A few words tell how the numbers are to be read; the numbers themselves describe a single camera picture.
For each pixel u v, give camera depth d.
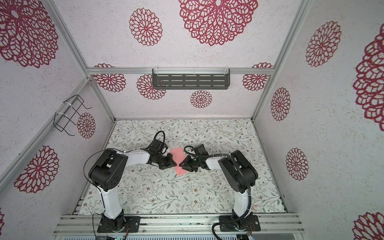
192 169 0.87
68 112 0.78
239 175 0.50
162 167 0.88
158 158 0.83
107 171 0.51
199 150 0.79
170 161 0.85
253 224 0.73
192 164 0.85
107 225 0.67
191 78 0.94
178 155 1.05
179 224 0.76
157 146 0.81
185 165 0.85
